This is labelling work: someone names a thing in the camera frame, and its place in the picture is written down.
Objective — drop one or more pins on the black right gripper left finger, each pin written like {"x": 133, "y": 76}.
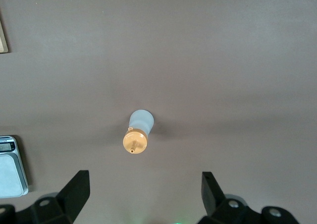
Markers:
{"x": 74, "y": 194}

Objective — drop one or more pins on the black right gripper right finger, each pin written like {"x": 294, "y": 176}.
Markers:
{"x": 210, "y": 196}

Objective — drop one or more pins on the translucent sauce bottle orange cap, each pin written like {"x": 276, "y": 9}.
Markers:
{"x": 135, "y": 141}

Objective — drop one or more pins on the silver digital kitchen scale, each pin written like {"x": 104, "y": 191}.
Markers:
{"x": 10, "y": 172}

